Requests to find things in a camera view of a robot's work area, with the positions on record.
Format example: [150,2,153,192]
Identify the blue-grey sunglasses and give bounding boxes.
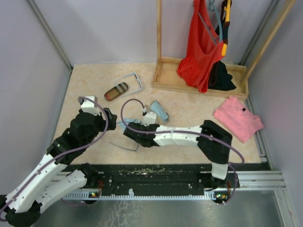
[108,120,140,152]

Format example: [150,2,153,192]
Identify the plaid brown glasses case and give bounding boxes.
[104,82,129,101]

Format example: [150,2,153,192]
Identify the light blue cloth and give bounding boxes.
[117,118,141,127]
[150,100,168,122]

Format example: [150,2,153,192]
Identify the map print glasses case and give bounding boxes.
[150,100,171,123]

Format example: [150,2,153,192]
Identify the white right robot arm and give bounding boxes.
[123,120,232,187]

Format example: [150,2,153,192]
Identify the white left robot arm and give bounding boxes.
[0,108,117,227]

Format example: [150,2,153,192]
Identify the white sunglasses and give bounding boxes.
[114,71,143,97]

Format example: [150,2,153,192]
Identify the wooden clothes rack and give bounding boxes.
[152,0,295,101]

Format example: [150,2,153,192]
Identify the pink folded shirt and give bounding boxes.
[213,96,264,143]

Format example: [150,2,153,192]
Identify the black garment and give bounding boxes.
[208,61,236,91]

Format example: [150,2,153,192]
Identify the red garment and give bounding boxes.
[177,0,223,93]

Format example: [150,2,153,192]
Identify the blue-grey hanger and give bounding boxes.
[196,0,224,45]

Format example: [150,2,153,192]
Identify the yellow black hanger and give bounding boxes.
[217,0,232,57]

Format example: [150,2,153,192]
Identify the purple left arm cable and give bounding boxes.
[0,96,110,222]

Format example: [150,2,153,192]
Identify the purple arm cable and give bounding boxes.
[120,98,246,205]
[0,96,110,222]

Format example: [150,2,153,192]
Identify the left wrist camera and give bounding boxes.
[78,97,100,116]

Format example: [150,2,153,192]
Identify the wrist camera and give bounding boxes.
[78,97,100,116]
[141,107,157,126]

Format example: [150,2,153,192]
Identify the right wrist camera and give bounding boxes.
[141,107,157,126]

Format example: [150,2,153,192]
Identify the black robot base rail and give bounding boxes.
[44,163,270,197]

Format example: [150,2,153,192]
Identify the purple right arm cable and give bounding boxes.
[120,98,246,205]

